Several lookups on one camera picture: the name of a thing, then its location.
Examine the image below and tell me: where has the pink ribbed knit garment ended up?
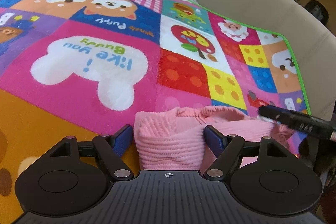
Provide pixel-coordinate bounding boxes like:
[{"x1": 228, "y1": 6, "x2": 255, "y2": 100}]
[{"x1": 134, "y1": 106, "x2": 294, "y2": 172}]

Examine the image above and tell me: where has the colourful cartoon play mat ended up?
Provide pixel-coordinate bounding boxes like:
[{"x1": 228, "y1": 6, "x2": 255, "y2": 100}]
[{"x1": 1, "y1": 0, "x2": 310, "y2": 223}]

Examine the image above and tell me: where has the black round object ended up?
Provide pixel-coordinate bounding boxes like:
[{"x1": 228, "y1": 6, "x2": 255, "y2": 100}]
[{"x1": 304, "y1": 0, "x2": 329, "y2": 25}]

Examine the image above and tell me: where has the beige padded sofa backrest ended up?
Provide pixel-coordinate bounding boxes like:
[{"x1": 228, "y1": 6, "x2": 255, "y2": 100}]
[{"x1": 197, "y1": 0, "x2": 335, "y2": 119}]

